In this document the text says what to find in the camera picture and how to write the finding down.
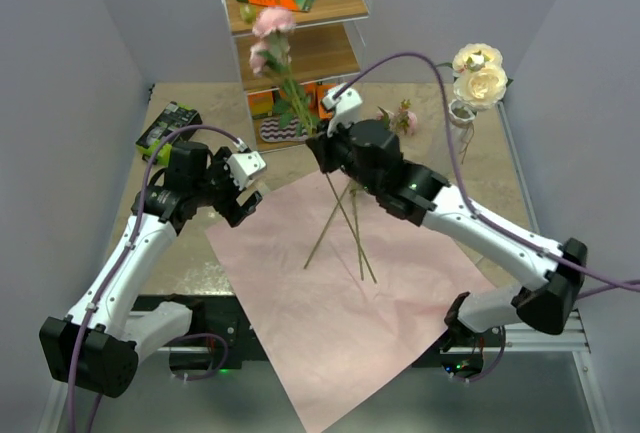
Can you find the orange box on shelf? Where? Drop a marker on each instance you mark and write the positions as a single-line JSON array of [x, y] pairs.
[[306, 93]]

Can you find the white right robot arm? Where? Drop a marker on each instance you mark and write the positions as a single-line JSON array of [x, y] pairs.
[[547, 282]]

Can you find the black green product box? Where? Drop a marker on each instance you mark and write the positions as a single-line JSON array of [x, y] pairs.
[[173, 117]]

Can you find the orange green box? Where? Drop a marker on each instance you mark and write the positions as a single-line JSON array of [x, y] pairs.
[[260, 104]]

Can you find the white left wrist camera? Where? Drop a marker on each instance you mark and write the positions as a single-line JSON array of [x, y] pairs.
[[245, 168]]

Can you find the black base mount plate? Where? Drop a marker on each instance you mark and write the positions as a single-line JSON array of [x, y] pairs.
[[223, 315]]

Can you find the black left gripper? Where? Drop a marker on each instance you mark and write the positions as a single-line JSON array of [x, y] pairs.
[[231, 209]]

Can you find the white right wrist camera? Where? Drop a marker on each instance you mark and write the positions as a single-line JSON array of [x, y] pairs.
[[344, 104]]

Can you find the pink wrapping paper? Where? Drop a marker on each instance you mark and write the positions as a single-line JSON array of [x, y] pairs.
[[334, 339]]

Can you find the large pink rose stem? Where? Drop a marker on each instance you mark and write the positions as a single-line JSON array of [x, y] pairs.
[[270, 57]]

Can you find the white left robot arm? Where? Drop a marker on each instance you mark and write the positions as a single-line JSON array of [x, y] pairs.
[[96, 345]]

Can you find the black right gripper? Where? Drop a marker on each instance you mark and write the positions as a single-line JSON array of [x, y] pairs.
[[323, 144]]

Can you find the white rose stem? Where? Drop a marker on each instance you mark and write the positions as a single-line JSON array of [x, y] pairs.
[[479, 79]]

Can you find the white wire wooden shelf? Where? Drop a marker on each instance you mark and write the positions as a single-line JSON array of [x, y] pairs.
[[327, 47]]

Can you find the purple wavy pad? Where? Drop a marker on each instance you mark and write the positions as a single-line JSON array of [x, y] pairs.
[[271, 131]]

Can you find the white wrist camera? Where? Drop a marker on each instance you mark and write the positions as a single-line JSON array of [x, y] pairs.
[[344, 104], [245, 168]]

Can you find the white ribbed ceramic vase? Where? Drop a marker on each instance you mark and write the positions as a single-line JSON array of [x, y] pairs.
[[462, 129]]

